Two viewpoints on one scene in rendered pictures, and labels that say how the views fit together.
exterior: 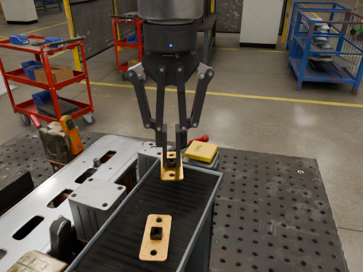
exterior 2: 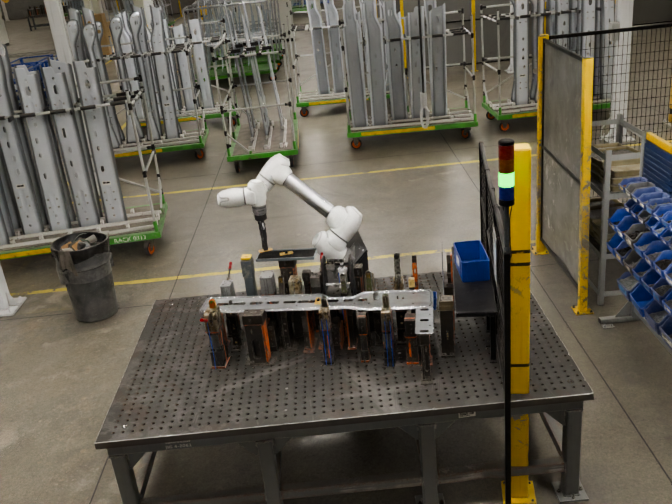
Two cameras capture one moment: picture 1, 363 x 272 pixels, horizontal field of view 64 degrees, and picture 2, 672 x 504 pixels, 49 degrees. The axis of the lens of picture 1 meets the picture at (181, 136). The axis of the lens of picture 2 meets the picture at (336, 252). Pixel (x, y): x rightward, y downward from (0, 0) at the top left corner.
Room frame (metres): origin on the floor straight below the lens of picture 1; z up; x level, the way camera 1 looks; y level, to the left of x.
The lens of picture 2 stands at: (0.93, 4.24, 2.96)
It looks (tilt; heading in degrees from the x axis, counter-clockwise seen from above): 23 degrees down; 257
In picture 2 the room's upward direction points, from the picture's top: 6 degrees counter-clockwise
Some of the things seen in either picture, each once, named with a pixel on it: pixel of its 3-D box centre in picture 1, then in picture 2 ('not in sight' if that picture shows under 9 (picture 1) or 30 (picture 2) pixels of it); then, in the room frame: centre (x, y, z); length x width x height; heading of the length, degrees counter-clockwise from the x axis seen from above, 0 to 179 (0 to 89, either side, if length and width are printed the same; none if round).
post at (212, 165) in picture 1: (198, 225); (251, 290); (0.54, -0.04, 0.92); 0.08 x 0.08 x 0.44; 68
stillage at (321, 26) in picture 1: (313, 32); not in sight; (5.78, -2.54, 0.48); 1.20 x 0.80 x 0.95; 166
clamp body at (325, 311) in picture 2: not in sight; (326, 334); (0.22, 0.63, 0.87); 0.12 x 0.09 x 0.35; 68
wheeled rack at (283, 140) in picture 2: not in sight; (259, 96); (-0.61, -6.57, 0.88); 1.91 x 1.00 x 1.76; 78
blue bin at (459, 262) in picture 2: not in sight; (471, 260); (-0.73, 0.53, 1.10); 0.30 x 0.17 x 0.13; 76
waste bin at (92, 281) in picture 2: not in sight; (88, 277); (1.76, -2.15, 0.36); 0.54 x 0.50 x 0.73; 77
